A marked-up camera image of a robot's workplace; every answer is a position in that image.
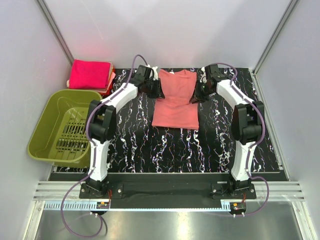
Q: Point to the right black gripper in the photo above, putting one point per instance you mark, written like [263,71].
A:
[196,98]

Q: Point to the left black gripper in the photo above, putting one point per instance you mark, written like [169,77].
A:
[158,93]

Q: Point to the salmon pink t shirt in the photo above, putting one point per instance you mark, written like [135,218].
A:
[175,110]

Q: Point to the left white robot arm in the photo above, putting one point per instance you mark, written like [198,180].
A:
[101,125]

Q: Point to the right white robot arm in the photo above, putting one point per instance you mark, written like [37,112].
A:
[248,125]

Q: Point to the stack of folded shirts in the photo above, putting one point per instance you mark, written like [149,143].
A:
[112,72]

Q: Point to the folded magenta t shirt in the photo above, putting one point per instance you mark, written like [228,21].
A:
[88,75]

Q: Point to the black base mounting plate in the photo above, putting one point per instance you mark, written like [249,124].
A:
[168,191]

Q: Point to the olive green plastic basket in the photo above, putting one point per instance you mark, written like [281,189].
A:
[60,137]

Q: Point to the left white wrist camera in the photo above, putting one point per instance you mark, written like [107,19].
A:
[154,75]

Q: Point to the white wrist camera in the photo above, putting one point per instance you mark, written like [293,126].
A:
[203,78]
[154,75]

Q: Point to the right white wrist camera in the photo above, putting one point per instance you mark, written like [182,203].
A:
[203,78]

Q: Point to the aluminium frame rail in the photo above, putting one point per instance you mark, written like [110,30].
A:
[46,12]

